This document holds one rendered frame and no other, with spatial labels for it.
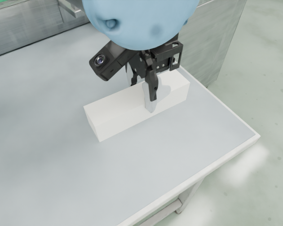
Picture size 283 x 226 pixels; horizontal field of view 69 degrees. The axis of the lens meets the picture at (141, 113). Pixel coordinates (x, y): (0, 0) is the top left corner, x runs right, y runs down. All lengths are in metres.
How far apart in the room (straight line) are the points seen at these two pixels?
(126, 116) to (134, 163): 0.10
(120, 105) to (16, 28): 0.45
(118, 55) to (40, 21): 0.47
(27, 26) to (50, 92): 0.26
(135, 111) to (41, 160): 0.22
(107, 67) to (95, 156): 0.19
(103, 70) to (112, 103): 0.12
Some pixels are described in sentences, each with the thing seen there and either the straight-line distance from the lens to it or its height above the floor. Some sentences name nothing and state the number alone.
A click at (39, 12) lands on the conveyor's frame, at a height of 0.84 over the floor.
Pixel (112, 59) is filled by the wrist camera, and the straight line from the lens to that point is 0.35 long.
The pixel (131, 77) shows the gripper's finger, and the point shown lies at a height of 0.84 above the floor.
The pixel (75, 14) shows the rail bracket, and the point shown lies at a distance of 0.69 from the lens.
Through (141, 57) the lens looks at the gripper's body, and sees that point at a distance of 0.37.
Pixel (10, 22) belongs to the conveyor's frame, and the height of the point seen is 0.84.
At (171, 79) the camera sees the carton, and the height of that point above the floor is 0.81.
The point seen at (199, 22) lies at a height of 0.67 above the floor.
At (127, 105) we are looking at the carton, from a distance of 0.44.
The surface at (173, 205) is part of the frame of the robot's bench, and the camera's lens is 0.98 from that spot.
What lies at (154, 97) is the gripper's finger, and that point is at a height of 0.84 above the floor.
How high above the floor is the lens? 1.14
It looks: 52 degrees down
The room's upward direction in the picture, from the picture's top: straight up
